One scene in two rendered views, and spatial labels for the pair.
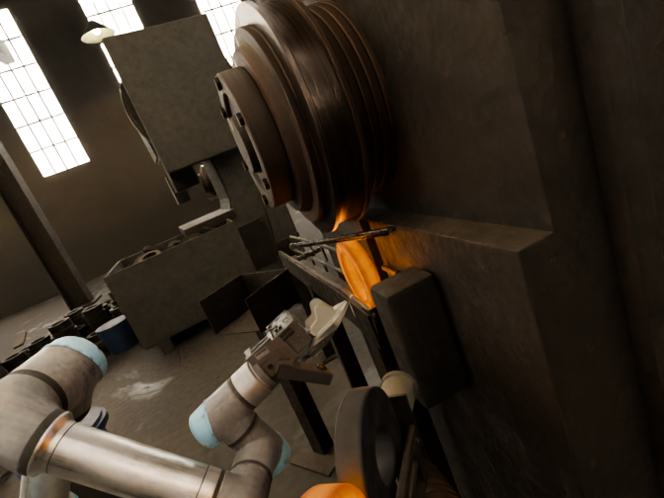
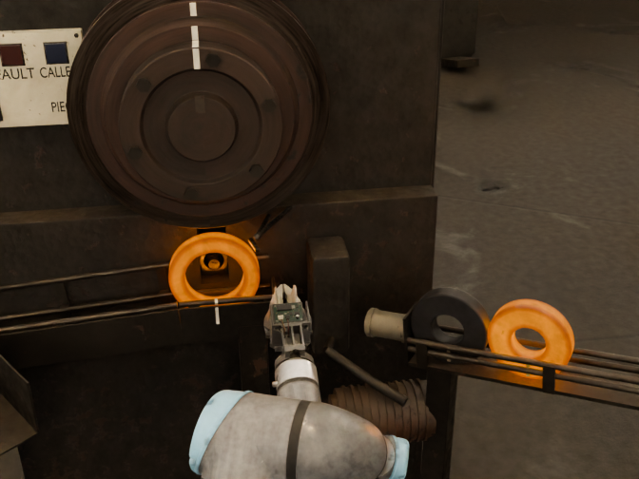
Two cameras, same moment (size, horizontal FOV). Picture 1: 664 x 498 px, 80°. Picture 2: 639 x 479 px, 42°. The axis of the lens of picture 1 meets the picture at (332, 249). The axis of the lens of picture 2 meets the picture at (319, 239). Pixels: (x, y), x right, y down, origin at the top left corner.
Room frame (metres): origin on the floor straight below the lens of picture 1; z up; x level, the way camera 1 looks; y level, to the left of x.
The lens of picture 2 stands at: (0.52, 1.42, 1.61)
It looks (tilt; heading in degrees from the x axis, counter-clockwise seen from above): 28 degrees down; 275
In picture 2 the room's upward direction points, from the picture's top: 1 degrees counter-clockwise
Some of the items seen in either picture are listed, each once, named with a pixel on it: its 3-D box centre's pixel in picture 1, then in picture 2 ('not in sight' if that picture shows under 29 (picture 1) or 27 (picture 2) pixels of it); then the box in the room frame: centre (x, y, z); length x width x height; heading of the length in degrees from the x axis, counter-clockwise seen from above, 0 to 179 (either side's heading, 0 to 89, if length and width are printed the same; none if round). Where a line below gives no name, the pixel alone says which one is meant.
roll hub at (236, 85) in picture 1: (253, 141); (202, 124); (0.85, 0.07, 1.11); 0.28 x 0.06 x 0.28; 13
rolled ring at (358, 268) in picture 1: (360, 275); (214, 275); (0.88, -0.04, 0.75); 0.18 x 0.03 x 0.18; 12
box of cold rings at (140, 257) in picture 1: (190, 278); not in sight; (3.40, 1.25, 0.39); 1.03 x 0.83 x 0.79; 107
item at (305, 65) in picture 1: (296, 124); (201, 106); (0.87, -0.03, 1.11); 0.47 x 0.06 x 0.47; 13
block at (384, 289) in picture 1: (421, 335); (327, 295); (0.65, -0.09, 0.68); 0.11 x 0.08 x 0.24; 103
